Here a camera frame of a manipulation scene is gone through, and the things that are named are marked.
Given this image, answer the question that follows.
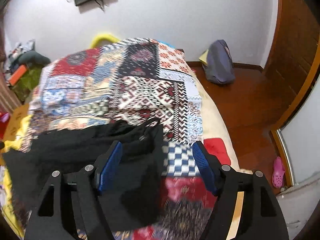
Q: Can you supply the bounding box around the black zip hoodie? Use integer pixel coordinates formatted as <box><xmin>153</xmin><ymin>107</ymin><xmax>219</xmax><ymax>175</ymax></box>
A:
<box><xmin>3</xmin><ymin>118</ymin><xmax>164</xmax><ymax>231</ymax></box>

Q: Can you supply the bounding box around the red small cloth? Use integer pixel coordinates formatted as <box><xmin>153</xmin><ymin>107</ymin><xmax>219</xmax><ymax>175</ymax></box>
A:
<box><xmin>203</xmin><ymin>138</ymin><xmax>231</xmax><ymax>165</ymax></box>

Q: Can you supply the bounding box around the beige bed sheet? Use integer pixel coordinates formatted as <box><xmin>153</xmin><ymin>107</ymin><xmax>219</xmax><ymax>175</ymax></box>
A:
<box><xmin>187</xmin><ymin>67</ymin><xmax>244</xmax><ymax>239</ymax></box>

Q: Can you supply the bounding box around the pink croc shoe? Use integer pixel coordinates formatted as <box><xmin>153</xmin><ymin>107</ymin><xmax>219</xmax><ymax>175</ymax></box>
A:
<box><xmin>272</xmin><ymin>157</ymin><xmax>285</xmax><ymax>189</ymax></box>

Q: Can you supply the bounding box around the patchwork patterned bedspread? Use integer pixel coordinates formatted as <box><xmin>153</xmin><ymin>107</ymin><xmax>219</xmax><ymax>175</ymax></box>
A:
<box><xmin>7</xmin><ymin>38</ymin><xmax>215</xmax><ymax>239</ymax></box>

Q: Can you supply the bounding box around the white wardrobe panel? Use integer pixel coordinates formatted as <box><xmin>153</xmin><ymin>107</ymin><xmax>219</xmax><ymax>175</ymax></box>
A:
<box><xmin>271</xmin><ymin>80</ymin><xmax>320</xmax><ymax>233</ymax></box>

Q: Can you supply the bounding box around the grey blue backpack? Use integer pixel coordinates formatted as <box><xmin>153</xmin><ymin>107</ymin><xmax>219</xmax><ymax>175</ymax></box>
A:
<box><xmin>199</xmin><ymin>40</ymin><xmax>235</xmax><ymax>85</ymax></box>

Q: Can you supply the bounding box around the yellow duck print blanket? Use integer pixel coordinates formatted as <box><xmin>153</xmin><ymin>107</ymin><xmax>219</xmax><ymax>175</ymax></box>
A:
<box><xmin>1</xmin><ymin>115</ymin><xmax>31</xmax><ymax>239</ymax></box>

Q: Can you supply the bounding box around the green patterned box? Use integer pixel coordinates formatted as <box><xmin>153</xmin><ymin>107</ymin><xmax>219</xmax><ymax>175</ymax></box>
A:
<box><xmin>9</xmin><ymin>64</ymin><xmax>43</xmax><ymax>102</ymax></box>

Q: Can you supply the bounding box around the red bag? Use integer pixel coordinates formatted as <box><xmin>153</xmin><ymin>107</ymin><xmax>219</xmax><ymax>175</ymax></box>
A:
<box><xmin>0</xmin><ymin>112</ymin><xmax>10</xmax><ymax>140</ymax></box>

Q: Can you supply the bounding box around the striped pink curtain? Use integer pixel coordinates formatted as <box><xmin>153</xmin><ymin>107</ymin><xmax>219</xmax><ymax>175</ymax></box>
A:
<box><xmin>0</xmin><ymin>73</ymin><xmax>21</xmax><ymax>114</ymax></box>

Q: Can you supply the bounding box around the orange flat box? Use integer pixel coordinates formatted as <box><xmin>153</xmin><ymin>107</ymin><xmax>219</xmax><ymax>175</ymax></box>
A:
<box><xmin>8</xmin><ymin>64</ymin><xmax>28</xmax><ymax>86</ymax></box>

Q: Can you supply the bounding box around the yellow round pillow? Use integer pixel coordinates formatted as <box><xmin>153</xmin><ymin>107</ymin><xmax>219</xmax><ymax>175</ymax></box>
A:
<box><xmin>89</xmin><ymin>33</ymin><xmax>120</xmax><ymax>49</ymax></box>

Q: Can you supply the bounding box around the dark green cushion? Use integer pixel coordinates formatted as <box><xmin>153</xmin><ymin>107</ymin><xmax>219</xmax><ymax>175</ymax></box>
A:
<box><xmin>17</xmin><ymin>50</ymin><xmax>51</xmax><ymax>66</ymax></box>

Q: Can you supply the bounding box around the brown wooden door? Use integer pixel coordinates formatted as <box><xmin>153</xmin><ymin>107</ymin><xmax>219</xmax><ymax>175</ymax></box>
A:
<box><xmin>264</xmin><ymin>0</ymin><xmax>319</xmax><ymax>130</ymax></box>

